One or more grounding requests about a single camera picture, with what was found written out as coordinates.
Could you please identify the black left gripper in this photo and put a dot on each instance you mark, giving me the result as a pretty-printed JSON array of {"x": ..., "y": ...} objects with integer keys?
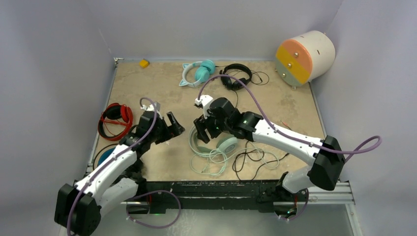
[{"x": 168, "y": 132}]

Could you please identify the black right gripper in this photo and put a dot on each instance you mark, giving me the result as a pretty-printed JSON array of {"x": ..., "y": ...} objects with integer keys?
[{"x": 201, "y": 124}]

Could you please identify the mint green headphones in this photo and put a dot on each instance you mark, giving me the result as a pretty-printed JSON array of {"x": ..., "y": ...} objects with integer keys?
[{"x": 218, "y": 157}]

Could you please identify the red headphones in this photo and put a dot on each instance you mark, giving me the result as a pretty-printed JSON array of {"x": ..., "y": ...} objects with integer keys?
[{"x": 117, "y": 114}]

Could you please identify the black blue gaming headphones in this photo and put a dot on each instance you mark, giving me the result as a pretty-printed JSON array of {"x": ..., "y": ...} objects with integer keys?
[{"x": 105, "y": 152}]

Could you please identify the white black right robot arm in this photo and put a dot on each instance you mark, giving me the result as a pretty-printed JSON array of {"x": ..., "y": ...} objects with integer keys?
[{"x": 323, "y": 159}]

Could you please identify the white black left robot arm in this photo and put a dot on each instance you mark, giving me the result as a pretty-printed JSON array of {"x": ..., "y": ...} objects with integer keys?
[{"x": 81, "y": 206}]

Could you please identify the teal cat ear headphones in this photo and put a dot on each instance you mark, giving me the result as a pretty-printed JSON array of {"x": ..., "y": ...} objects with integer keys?
[{"x": 204, "y": 70}]

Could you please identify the small yellow block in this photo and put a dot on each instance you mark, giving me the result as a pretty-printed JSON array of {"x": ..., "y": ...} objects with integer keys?
[{"x": 144, "y": 63}]

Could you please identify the round pastel drawer box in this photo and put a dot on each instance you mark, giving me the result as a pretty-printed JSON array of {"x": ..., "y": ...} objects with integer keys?
[{"x": 301, "y": 59}]

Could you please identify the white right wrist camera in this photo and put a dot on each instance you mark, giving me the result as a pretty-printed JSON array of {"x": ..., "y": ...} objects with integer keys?
[{"x": 204, "y": 103}]

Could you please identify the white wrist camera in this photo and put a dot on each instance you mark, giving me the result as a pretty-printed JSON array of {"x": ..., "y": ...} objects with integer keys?
[
  {"x": 204, "y": 103},
  {"x": 153, "y": 107}
]

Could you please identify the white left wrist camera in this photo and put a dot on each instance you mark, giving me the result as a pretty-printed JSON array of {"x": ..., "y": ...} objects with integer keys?
[{"x": 153, "y": 107}]

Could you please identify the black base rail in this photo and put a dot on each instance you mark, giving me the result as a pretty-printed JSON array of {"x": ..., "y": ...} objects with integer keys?
[{"x": 264, "y": 196}]

